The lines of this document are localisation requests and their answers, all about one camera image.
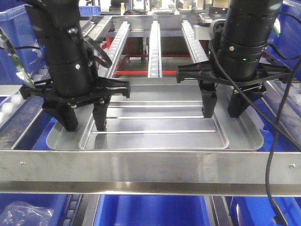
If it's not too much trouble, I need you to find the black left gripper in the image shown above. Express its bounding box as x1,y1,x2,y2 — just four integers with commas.
19,77,130,132

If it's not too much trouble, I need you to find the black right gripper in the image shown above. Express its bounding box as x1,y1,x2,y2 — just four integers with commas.
176,62,291,118

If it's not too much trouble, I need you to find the silver metal tray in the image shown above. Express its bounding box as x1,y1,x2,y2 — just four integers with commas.
47,81,263,151

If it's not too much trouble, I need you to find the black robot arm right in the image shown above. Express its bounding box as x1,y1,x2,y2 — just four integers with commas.
176,0,290,118

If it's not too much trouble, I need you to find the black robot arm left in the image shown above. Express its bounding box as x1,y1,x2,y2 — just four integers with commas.
20,0,130,132

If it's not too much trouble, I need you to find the right white roller track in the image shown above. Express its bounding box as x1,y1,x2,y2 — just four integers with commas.
182,20,208,63

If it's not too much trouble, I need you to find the white roller track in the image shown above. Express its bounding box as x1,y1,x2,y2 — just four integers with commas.
148,21,163,78
105,21,130,79
182,20,208,63

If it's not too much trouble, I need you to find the far right roller track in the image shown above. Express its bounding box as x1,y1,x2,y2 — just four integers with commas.
266,81,301,112

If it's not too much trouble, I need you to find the left white roller track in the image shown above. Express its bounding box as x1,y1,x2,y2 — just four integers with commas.
105,21,130,79

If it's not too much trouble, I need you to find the far left roller track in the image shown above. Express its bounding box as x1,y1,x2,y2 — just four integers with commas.
0,65,51,128

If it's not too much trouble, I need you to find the middle white roller track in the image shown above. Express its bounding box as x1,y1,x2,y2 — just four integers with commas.
148,21,163,78

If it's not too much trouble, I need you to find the blue bin upper right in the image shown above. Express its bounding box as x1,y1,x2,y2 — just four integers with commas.
264,0,301,83

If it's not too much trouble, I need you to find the blue bin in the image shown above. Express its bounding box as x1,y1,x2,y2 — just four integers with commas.
0,193,70,226
0,4,47,85
226,196,301,226
264,0,301,83
94,194,210,226

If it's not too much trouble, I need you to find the lower roller track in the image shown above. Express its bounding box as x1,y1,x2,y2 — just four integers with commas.
61,194,82,226

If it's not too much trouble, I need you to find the blue bin lower left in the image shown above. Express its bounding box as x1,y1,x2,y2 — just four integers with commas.
0,193,70,226

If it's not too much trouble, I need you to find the steel front crossbar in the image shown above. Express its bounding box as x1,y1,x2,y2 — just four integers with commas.
0,149,301,196

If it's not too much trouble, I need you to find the blue bin lower middle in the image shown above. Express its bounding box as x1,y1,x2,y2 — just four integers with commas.
94,194,210,226

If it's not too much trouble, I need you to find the blue bin upper left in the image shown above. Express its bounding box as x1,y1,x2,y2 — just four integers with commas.
0,4,47,85

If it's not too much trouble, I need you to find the blue bin lower right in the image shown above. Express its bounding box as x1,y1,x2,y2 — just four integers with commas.
226,196,301,226

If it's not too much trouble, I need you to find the clear plastic bag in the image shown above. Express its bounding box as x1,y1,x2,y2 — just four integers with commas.
0,202,54,226

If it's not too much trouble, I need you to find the black cable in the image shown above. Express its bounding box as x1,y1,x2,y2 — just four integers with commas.
208,11,301,226

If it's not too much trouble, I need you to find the red metal frame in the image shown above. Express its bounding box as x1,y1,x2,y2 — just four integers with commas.
103,37,212,76

